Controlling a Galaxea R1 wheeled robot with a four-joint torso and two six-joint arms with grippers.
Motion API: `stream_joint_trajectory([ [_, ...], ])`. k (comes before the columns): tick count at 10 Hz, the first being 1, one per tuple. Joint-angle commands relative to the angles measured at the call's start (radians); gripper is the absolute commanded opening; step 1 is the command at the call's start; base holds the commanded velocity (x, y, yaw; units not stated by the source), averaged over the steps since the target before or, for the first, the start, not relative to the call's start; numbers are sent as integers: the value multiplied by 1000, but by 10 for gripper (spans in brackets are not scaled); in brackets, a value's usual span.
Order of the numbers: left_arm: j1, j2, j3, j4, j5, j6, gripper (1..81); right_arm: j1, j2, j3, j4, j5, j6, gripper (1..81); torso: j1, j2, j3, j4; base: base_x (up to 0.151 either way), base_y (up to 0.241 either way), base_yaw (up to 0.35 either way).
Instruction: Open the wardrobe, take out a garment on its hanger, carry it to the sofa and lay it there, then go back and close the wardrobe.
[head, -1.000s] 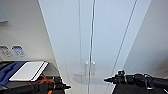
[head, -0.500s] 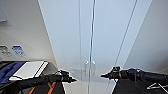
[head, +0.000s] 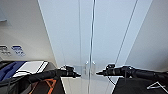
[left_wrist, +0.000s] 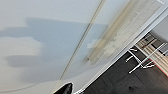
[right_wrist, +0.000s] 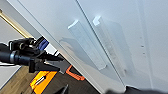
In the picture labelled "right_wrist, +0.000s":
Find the white wardrobe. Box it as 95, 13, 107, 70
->
0, 0, 168, 94

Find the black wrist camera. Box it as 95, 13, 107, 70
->
8, 35, 50, 54

